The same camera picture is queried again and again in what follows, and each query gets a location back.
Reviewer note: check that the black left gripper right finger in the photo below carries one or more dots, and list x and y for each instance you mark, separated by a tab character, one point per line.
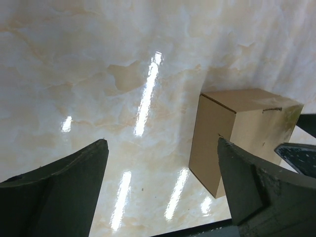
266	200

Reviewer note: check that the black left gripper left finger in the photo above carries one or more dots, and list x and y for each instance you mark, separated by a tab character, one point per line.
55	200

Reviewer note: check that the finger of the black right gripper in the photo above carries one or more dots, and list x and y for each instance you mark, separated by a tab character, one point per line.
307	122
301	157

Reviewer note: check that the brown cardboard express box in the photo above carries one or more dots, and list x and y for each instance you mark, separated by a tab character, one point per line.
253	119

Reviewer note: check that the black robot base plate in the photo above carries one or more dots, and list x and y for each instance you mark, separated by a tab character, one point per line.
224	228

